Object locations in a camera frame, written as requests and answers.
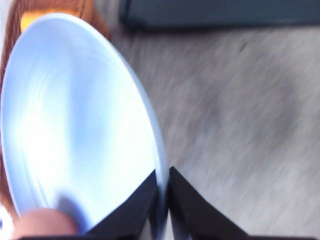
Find black flat tray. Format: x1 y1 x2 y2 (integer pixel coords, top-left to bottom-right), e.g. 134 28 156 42
120 0 320 28

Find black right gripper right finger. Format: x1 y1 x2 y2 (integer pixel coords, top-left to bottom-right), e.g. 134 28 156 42
168 167 250 240

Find brown woven wicker basket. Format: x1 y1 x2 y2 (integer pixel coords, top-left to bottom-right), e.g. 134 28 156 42
0 0 111 210

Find blue round plate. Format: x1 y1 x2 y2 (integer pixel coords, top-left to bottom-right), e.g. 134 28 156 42
1 14 170 240

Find yellow toy corn cob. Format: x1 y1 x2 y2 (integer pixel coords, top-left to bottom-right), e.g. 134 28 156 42
20 12 44 32

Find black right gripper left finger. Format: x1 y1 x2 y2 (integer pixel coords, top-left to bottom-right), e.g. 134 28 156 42
64 169 159 240

